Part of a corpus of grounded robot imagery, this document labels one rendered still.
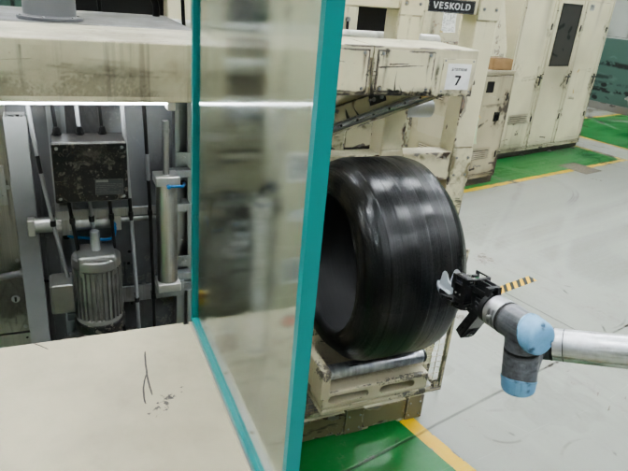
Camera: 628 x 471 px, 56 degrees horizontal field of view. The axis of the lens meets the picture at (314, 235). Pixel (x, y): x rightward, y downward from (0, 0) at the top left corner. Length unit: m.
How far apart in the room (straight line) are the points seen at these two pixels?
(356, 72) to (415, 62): 0.20
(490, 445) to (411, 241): 1.72
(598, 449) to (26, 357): 2.69
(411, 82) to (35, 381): 1.31
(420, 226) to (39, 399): 0.95
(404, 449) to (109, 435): 2.05
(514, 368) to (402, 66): 0.95
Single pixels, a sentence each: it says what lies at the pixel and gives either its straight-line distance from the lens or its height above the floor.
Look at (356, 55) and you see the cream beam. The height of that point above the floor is 1.75.
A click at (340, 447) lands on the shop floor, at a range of 2.85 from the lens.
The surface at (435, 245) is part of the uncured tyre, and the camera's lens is 1.54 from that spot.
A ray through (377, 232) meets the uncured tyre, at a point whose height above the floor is 1.37.
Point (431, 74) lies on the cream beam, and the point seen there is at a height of 1.71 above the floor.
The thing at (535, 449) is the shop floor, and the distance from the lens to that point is 3.13.
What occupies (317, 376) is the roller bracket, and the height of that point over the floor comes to 0.92.
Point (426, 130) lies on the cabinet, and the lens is 6.44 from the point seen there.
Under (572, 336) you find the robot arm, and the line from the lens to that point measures 1.45.
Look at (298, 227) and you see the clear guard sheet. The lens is 0.63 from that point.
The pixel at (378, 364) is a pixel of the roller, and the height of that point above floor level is 0.91.
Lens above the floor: 1.94
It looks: 23 degrees down
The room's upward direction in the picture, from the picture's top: 5 degrees clockwise
